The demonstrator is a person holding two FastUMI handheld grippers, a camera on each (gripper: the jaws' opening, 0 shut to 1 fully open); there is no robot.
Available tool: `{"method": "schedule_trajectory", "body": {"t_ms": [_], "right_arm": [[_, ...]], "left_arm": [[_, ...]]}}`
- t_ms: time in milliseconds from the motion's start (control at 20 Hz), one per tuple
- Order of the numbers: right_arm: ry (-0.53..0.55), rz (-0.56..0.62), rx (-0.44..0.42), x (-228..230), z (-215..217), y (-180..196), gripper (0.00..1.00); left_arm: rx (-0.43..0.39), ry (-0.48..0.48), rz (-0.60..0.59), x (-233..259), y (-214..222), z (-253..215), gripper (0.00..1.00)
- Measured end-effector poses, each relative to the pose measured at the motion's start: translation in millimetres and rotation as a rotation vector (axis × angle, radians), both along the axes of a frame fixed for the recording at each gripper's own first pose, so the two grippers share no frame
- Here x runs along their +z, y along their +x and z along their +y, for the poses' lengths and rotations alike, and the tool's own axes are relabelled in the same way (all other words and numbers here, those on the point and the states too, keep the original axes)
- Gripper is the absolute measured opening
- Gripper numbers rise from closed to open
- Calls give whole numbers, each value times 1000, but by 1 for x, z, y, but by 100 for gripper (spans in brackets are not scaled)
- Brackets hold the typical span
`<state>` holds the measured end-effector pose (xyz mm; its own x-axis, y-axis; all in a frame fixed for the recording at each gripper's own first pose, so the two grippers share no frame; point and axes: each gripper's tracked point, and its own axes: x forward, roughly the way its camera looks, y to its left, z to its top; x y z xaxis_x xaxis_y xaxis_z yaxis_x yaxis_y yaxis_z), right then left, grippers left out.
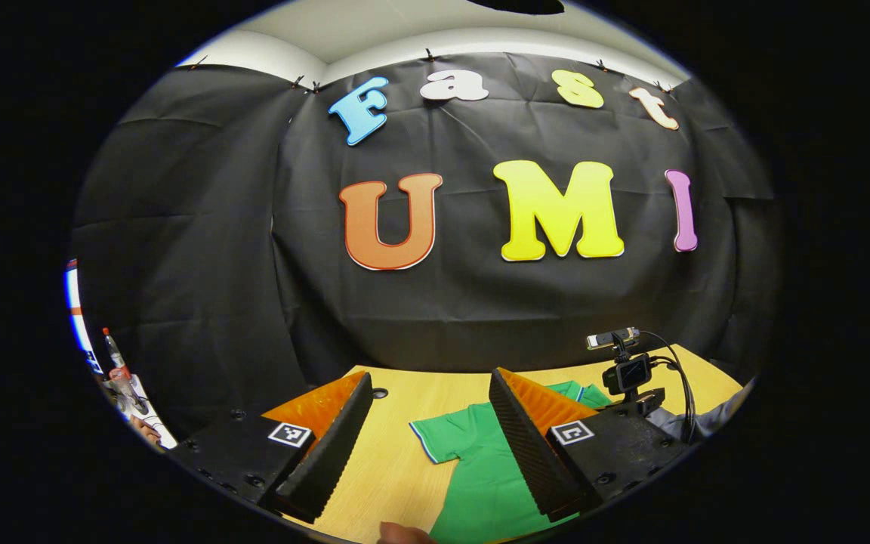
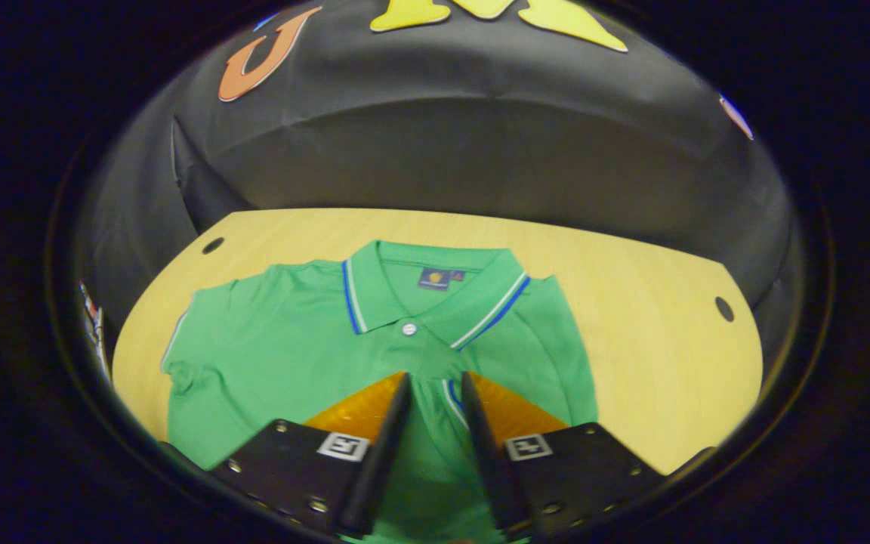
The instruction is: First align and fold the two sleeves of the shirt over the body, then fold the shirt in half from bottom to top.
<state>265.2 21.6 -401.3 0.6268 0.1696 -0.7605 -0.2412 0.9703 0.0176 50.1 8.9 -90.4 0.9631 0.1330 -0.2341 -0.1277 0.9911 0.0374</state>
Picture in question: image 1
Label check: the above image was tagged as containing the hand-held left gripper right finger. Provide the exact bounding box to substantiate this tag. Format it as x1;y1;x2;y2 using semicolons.
489;368;689;522

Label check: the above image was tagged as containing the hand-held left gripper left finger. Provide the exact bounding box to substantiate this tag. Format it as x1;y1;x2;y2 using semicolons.
167;370;374;524

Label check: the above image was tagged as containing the green T-shirt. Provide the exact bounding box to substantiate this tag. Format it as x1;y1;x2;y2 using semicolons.
410;380;613;543

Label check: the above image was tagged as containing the black backdrop cloth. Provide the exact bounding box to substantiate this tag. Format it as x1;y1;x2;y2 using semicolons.
69;51;779;447

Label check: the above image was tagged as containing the red tipped bottle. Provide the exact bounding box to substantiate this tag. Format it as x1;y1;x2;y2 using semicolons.
101;327;135;382

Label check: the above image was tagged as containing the black cable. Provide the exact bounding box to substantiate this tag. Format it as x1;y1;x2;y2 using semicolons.
637;330;698;444

